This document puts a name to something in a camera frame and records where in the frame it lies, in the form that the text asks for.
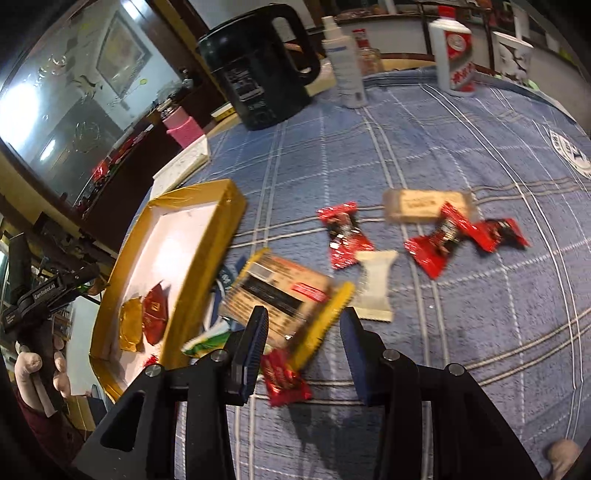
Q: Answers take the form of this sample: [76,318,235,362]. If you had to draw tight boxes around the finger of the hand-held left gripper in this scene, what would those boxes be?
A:
[54,263,101,308]

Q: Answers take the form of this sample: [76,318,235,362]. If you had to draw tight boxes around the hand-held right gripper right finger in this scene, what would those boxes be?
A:
[339,306,543,480]

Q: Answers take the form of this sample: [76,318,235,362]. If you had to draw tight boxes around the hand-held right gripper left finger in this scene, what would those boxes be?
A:
[71,305,269,480]

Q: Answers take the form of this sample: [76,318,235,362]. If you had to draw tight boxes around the small red snack packet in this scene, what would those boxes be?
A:
[259,348,314,408]

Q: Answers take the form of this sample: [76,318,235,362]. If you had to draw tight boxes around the green white snack packet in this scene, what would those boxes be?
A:
[180,320,236,360]

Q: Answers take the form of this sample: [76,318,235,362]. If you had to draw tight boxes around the large brown snack packet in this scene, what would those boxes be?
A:
[217,247,356,370]

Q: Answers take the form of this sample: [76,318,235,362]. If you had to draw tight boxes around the gold foil packet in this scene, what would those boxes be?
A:
[117,298,145,354]

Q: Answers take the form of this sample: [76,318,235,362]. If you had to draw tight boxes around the dark red foil packet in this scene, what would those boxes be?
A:
[142,282,171,346]

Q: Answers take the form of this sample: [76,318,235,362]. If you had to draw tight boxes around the gold cardboard box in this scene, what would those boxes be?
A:
[89,179,247,404]

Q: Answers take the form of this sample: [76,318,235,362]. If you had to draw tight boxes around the red twisted candy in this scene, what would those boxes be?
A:
[480,218,531,252]
[316,202,375,271]

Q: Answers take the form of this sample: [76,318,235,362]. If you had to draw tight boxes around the red candy pair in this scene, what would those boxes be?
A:
[404,202,497,281]

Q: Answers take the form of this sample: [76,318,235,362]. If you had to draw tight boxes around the beige snack bar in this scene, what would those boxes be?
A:
[382,188,475,223]

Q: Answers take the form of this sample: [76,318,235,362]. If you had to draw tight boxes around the person's left forearm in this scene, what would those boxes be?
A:
[14,392,93,464]

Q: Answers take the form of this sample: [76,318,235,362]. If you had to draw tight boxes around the person's left hand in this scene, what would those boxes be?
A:
[14,333,71,416]

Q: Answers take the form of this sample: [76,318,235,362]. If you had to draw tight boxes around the person's right hand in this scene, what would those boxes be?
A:
[547,438,583,478]

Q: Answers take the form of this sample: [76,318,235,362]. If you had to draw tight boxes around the blue plaid tablecloth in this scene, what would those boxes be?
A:
[88,65,591,480]

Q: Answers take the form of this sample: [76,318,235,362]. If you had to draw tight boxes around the white book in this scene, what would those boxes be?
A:
[151,136,211,199]

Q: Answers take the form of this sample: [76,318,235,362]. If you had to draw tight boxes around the pink cup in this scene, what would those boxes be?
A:
[161,107,205,148]

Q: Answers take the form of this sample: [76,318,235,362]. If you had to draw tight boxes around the glass cabinet door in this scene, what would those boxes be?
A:
[0,0,222,208]

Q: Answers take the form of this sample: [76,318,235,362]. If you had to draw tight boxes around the black electric kettle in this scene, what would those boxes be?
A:
[198,4,322,131]

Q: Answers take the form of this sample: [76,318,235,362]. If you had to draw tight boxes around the white spray bottle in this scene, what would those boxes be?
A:
[321,15,369,109]

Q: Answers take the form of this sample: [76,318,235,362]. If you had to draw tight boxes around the small jar red lid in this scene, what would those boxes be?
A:
[352,28,383,77]

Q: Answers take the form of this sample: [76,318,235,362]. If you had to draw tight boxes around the white bottle red label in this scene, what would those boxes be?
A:
[427,18,478,97]

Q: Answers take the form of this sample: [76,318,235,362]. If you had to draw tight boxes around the white printed paper cup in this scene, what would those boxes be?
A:
[492,31,535,84]

